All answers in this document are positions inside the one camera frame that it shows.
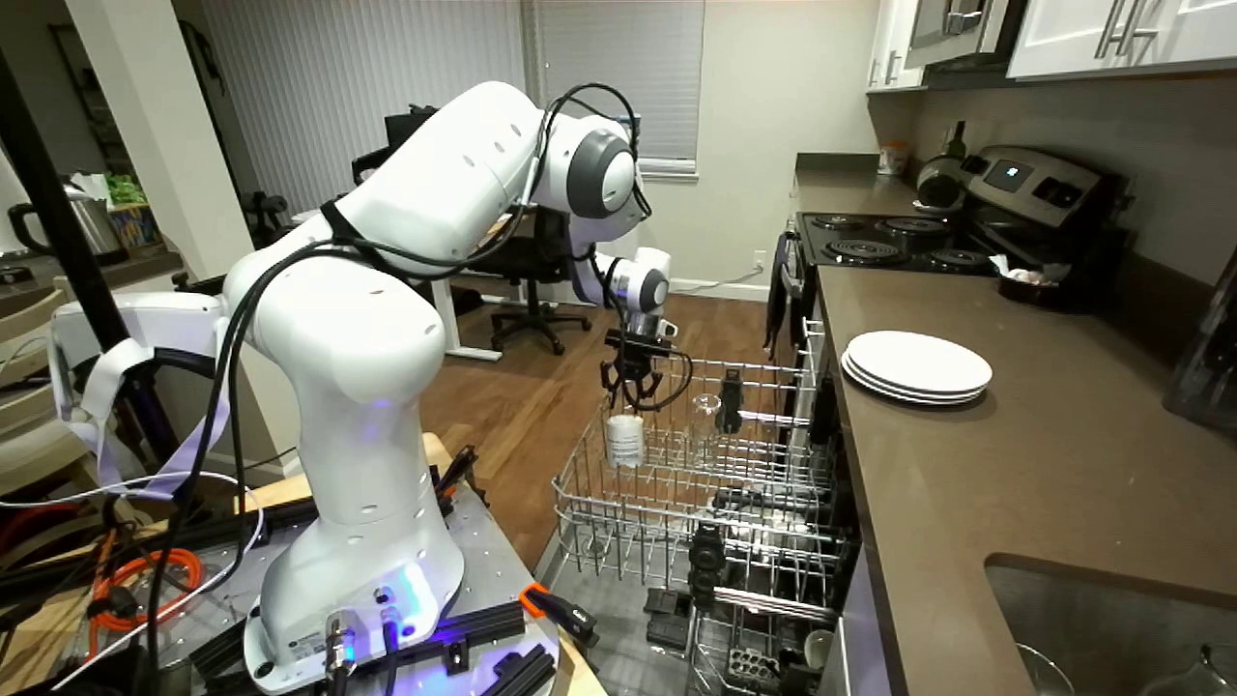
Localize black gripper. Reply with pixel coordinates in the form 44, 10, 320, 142
599, 329, 674, 389

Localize white mug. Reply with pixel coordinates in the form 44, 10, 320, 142
607, 414, 644, 468

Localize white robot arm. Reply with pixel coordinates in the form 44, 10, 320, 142
224, 80, 674, 696

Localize black office chair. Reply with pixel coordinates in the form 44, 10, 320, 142
483, 209, 590, 355

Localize black stove with kettle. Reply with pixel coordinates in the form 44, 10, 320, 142
794, 146, 1125, 318

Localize white upper cabinets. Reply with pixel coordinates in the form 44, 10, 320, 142
867, 0, 1237, 94

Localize stainless steel kitchen sink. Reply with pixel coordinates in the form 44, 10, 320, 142
987, 557, 1237, 696

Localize white wire dishwasher rack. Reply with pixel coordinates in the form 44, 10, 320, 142
547, 320, 856, 696

